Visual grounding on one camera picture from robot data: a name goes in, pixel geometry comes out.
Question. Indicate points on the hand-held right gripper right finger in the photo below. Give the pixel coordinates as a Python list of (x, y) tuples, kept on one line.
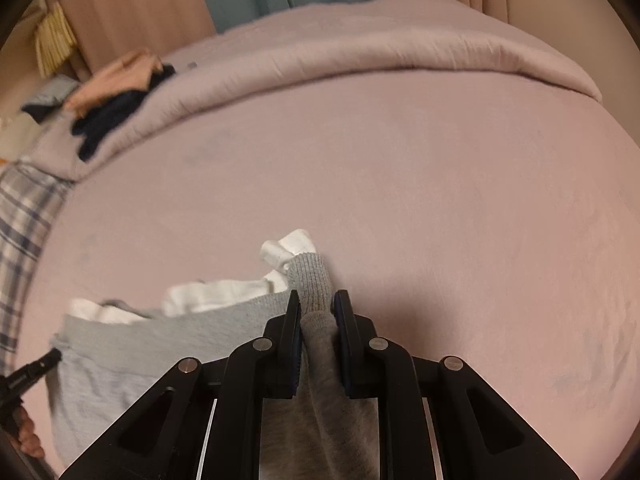
[(341, 350)]

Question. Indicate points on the person's left hand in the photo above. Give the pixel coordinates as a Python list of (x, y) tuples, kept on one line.
[(29, 435)]

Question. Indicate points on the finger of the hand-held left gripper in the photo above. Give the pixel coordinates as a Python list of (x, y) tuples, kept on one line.
[(32, 372)]

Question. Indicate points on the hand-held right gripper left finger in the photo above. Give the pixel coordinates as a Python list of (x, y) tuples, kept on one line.
[(295, 350)]

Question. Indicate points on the plaid pillow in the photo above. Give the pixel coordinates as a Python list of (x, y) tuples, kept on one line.
[(25, 220)]

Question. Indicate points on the yellow fringed cloth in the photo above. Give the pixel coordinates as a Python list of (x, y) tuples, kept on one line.
[(55, 40)]

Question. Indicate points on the grey sweatshirt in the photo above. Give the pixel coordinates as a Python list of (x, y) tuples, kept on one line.
[(125, 340)]

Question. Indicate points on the dark navy cloth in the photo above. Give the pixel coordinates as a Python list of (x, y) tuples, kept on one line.
[(110, 115)]

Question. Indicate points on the peach cloth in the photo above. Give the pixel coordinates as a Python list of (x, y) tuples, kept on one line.
[(115, 77)]

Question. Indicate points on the pink quilt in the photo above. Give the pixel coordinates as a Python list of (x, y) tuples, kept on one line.
[(350, 40)]

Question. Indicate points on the pink bed sheet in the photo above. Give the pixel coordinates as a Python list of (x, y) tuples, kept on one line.
[(400, 185)]

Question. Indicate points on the grey-blue cloth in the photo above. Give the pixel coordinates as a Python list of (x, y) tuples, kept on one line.
[(50, 97)]

